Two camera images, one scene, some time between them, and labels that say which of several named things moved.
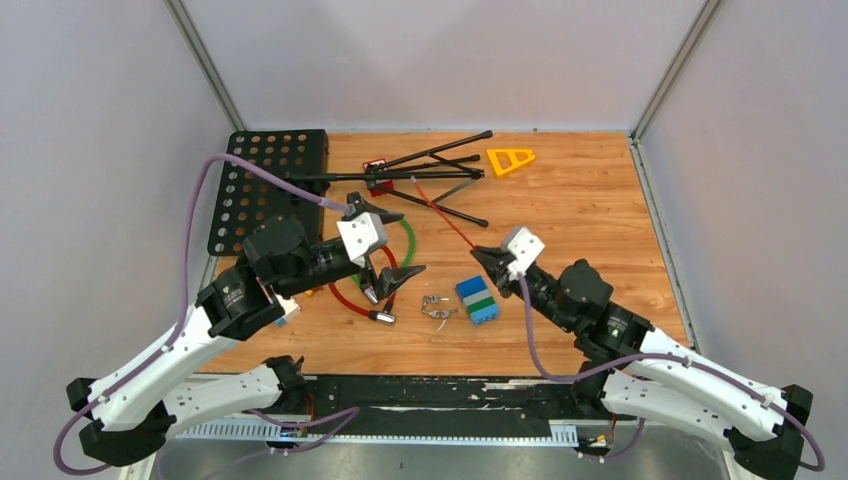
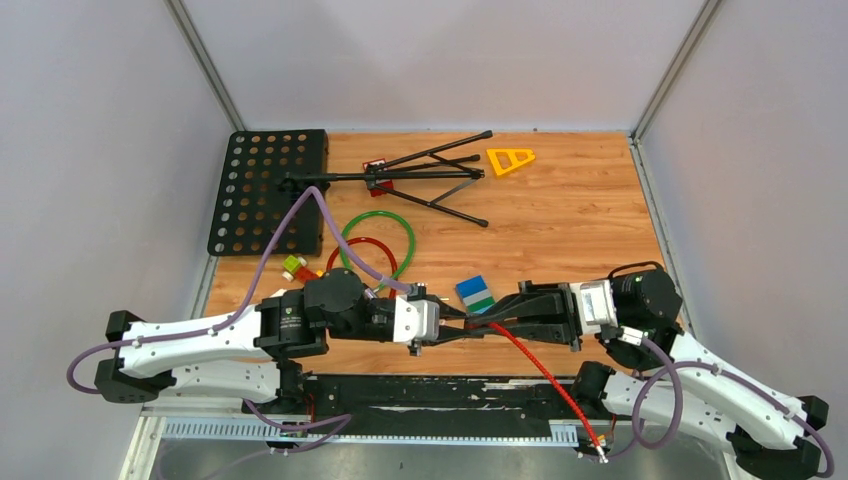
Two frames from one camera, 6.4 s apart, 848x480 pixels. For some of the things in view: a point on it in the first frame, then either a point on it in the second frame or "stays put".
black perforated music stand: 285,174 stays put
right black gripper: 492,260 → 548,310
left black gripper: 393,276 → 448,333
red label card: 384,183 stays put
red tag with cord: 422,192 → 602,455
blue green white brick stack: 478,300 stays put
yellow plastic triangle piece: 505,159 stays put
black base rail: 511,399 stays put
